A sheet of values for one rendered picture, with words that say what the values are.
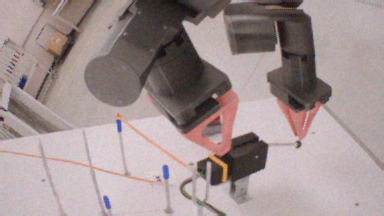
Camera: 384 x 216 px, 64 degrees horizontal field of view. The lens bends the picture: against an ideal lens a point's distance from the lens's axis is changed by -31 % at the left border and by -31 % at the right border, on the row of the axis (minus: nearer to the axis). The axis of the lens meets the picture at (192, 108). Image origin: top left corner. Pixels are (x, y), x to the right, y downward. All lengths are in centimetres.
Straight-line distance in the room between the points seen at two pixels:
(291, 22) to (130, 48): 24
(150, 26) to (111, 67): 5
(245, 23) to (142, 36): 19
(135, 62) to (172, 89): 11
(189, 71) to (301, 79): 18
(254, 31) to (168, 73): 13
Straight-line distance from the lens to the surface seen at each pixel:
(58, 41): 766
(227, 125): 46
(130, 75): 33
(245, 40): 50
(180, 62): 41
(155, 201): 59
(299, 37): 51
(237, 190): 58
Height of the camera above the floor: 150
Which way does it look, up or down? 31 degrees down
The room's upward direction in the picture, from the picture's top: 58 degrees counter-clockwise
